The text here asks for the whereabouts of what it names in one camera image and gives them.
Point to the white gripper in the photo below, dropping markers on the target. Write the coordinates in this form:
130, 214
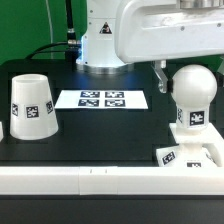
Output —
159, 30

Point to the white lamp bulb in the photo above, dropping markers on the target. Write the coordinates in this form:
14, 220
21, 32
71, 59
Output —
194, 88

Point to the white lamp base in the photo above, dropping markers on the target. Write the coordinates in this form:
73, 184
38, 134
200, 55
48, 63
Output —
190, 150

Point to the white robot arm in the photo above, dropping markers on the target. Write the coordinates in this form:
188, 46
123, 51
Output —
98, 43

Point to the white lamp shade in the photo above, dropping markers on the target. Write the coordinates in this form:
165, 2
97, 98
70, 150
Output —
32, 110

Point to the white marker sheet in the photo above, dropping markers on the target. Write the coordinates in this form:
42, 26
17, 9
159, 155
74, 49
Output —
101, 99

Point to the white right wall bar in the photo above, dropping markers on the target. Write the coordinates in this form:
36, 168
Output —
216, 147

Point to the white left wall bar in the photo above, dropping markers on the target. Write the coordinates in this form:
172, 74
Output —
1, 132

